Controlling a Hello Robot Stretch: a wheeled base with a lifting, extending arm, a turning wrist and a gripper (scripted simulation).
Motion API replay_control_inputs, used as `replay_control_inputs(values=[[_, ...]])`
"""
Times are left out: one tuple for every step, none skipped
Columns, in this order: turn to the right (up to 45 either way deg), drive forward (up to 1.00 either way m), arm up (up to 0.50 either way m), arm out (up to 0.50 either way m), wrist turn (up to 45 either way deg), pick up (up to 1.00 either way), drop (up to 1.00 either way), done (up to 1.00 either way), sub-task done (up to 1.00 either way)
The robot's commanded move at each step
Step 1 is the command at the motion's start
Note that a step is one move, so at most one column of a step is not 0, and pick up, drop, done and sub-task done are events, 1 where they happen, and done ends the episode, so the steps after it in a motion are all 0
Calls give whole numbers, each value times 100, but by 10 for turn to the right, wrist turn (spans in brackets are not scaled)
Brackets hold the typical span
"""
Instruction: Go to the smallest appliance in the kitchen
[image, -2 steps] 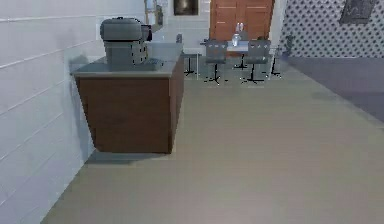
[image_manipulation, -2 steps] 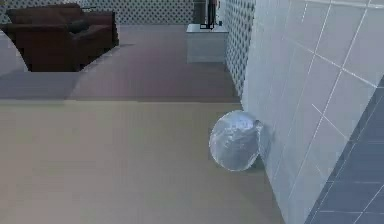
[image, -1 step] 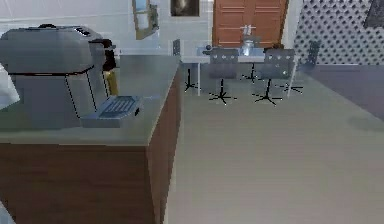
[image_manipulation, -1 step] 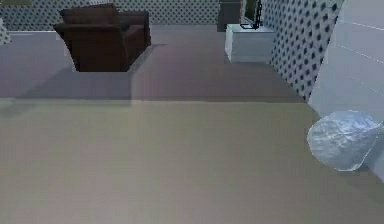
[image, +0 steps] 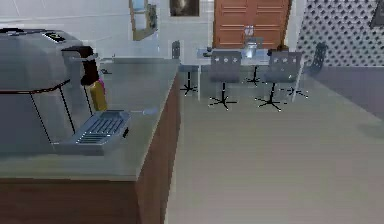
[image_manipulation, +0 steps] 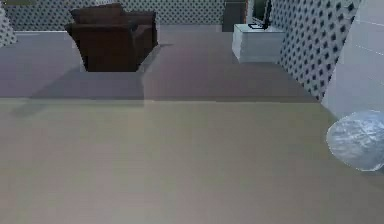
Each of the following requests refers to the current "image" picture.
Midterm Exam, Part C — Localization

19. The brown kitchen counter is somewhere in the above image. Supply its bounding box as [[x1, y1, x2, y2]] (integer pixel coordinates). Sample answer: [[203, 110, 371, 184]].
[[0, 57, 182, 224]]

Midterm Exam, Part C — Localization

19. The grey spoon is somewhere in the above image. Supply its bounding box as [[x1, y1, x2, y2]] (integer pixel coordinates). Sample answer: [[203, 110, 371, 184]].
[[129, 106, 158, 116]]

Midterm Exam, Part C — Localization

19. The white dining table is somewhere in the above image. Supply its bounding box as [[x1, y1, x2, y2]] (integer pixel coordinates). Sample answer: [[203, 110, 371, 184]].
[[195, 47, 305, 103]]

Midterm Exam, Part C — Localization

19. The clear glass vase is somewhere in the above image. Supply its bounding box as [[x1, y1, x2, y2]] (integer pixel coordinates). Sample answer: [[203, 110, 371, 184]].
[[245, 41, 258, 60]]

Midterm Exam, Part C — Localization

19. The yellow bottle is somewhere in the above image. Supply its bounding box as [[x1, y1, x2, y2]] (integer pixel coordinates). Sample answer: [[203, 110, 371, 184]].
[[89, 77, 109, 112]]

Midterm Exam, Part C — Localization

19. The dark framed picture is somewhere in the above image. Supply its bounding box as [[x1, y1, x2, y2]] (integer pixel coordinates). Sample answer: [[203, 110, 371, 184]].
[[169, 0, 200, 18]]

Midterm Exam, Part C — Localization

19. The brown wooden door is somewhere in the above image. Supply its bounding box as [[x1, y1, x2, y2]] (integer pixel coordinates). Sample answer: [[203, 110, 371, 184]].
[[212, 0, 292, 50]]

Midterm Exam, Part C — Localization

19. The grey coffee machine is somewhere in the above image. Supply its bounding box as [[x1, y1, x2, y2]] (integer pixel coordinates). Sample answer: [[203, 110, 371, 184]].
[[0, 27, 132, 157]]

